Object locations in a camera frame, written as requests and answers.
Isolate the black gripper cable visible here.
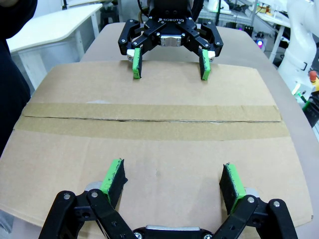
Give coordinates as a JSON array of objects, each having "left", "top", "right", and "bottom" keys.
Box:
[{"left": 137, "top": 0, "right": 152, "bottom": 27}]

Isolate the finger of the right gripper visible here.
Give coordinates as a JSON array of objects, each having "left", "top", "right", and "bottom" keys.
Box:
[
  {"left": 118, "top": 19, "right": 150, "bottom": 80},
  {"left": 183, "top": 21, "right": 224, "bottom": 82}
]

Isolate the person in dark sweatshirt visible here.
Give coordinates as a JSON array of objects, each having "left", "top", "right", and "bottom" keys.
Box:
[{"left": 0, "top": 0, "right": 38, "bottom": 155}]

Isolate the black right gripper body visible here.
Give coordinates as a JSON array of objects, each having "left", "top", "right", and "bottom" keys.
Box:
[{"left": 143, "top": 0, "right": 200, "bottom": 48}]

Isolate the brown cardboard shipping box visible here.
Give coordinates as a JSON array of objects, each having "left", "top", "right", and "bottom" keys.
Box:
[{"left": 0, "top": 61, "right": 314, "bottom": 229}]

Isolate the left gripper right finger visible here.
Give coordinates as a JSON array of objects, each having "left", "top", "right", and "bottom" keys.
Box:
[{"left": 212, "top": 163, "right": 299, "bottom": 239}]

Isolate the red emergency stop button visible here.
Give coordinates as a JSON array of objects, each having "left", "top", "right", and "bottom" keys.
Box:
[{"left": 308, "top": 70, "right": 319, "bottom": 84}]

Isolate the white rounded side table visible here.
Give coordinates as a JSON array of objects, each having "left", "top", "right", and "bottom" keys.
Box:
[{"left": 6, "top": 2, "right": 103, "bottom": 90}]

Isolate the brown packing tape strip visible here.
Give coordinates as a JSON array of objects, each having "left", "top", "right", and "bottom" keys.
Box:
[{"left": 13, "top": 103, "right": 292, "bottom": 141}]

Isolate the white box with green light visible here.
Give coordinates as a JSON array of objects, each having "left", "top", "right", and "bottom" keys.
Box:
[{"left": 291, "top": 83, "right": 310, "bottom": 103}]

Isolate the gadget with pink light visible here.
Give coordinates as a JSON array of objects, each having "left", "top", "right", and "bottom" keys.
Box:
[{"left": 253, "top": 36, "right": 266, "bottom": 49}]

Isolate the white background workbench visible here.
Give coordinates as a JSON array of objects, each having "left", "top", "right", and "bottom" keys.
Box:
[{"left": 199, "top": 0, "right": 291, "bottom": 57}]

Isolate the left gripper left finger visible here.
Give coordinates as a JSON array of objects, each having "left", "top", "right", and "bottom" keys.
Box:
[{"left": 42, "top": 158, "right": 133, "bottom": 239}]

